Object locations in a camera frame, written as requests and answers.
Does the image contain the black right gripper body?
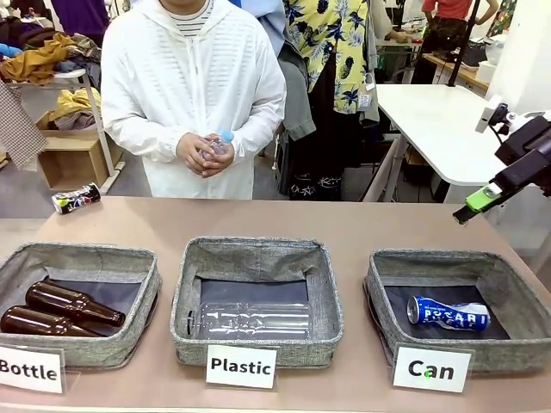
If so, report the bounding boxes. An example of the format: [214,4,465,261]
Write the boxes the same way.
[494,118,551,190]

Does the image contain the blue white crushed drink can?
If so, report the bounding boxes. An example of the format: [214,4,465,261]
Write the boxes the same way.
[406,295,492,333]

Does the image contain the large clear plastic bottle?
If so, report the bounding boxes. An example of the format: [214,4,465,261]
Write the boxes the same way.
[185,300,312,343]

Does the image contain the small bottle with blue cap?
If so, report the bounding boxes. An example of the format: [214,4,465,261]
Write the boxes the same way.
[201,130,235,158]

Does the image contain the brown glass beer bottle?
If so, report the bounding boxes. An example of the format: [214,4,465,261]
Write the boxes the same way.
[24,281,127,329]
[0,305,102,339]

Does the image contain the person's right forearm white sleeve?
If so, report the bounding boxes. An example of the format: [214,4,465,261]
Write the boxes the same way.
[102,114,182,165]

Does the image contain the person's left forearm white sleeve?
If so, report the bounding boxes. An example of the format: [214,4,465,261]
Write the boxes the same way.
[232,107,288,167]

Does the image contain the grey fabric basket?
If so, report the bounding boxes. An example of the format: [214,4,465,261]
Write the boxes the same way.
[363,249,548,374]
[0,242,163,369]
[170,235,345,369]

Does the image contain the white sign reading Can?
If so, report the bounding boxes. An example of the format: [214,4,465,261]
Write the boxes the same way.
[391,345,474,393]

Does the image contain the black cola can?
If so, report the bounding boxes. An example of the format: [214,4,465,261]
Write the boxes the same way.
[51,182,102,215]

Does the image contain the person's left hand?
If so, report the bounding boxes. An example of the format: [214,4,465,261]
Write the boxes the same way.
[200,141,237,180]

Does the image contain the person's right hand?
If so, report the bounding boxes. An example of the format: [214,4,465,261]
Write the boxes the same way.
[176,132,212,177]

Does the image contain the white table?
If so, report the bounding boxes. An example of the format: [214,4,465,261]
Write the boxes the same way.
[361,83,517,203]

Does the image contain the wooden desk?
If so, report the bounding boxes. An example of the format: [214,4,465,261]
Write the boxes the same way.
[424,51,492,94]

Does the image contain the dark bag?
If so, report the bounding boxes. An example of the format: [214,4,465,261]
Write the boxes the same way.
[460,40,492,68]

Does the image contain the black stand pole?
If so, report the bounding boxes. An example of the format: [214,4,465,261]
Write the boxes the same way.
[447,0,482,87]

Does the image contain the green floral garment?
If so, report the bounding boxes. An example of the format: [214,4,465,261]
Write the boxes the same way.
[488,0,517,38]

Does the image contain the white hang tag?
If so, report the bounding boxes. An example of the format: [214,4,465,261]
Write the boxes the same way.
[359,72,376,114]

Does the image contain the person in red shirt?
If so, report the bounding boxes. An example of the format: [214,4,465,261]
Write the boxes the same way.
[411,0,474,85]

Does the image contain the black trousers with white print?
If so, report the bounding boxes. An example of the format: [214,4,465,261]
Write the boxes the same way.
[286,55,345,202]

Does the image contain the grey hanging garment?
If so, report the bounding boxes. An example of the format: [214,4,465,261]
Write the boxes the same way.
[277,42,319,142]

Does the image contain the yellow floral shirt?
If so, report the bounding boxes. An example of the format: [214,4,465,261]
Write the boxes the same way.
[282,0,370,114]

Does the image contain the light blue garment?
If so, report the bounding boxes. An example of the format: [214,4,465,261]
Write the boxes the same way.
[240,0,286,57]

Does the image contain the white sign reading Plastic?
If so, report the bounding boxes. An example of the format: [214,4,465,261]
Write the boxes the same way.
[205,343,278,391]

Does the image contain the person in white hooded jacket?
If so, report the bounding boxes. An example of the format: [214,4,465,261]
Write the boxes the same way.
[99,0,288,200]

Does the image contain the wooden box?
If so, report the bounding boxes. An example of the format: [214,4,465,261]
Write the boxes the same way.
[37,128,114,191]

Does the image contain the yellow cloth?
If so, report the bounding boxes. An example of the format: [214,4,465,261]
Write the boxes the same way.
[49,88,103,124]

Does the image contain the brown patterned cloth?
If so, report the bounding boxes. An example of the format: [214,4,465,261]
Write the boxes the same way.
[68,34,103,65]

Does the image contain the purple garment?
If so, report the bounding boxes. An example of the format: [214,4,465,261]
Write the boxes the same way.
[50,0,111,40]

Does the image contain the mustard cloth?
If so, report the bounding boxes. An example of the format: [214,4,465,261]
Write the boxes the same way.
[0,34,77,87]

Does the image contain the checked cloth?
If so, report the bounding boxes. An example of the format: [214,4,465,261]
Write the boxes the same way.
[0,79,47,171]

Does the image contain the white sign reading Bottle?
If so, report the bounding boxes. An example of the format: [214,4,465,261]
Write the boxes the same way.
[0,343,65,395]

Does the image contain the dark clothes pile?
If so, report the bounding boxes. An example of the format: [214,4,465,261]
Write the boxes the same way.
[0,16,53,57]

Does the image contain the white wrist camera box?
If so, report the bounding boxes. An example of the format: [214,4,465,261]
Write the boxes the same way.
[474,94,512,133]

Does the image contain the white metal rack frame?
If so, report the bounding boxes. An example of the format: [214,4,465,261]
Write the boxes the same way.
[84,71,127,194]

